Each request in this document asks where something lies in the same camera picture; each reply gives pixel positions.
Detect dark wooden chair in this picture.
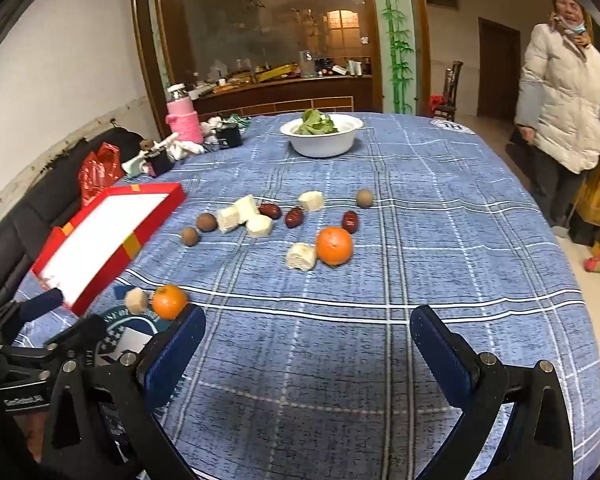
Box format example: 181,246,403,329
437,60,465,121

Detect bamboo print panel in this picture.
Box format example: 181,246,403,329
372,0,423,115

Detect dark wooden door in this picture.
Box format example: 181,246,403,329
477,16,522,122

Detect black sofa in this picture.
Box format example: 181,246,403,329
0,127,148,321

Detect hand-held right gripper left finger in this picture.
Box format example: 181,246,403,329
40,304,207,480

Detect black printed canister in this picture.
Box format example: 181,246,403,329
215,125,243,150

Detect white cake cluster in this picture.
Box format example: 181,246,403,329
245,215,273,238

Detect white gloves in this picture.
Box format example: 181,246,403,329
167,132,208,161

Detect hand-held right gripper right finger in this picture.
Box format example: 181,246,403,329
409,304,576,480

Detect white and green cloth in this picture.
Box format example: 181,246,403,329
207,114,253,133

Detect large orange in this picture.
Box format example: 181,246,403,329
315,226,354,267

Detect black cup with brown cork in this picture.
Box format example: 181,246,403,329
139,139,176,177

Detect wooden sideboard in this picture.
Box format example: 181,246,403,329
192,74,373,116

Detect small orange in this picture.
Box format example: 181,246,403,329
152,284,188,321

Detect white cake piece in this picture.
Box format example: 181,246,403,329
298,190,325,212
234,195,259,223

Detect red gift box white inside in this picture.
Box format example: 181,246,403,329
31,182,187,317

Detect green leafy vegetables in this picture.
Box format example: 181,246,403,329
294,109,340,136

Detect pink knit-sleeved bottle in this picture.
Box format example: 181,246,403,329
165,83,204,145

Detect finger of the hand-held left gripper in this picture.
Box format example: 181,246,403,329
0,288,65,346
47,315,106,361

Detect white bowl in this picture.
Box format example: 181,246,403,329
280,113,364,158

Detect red plastic bag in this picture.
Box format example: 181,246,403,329
78,142,124,208

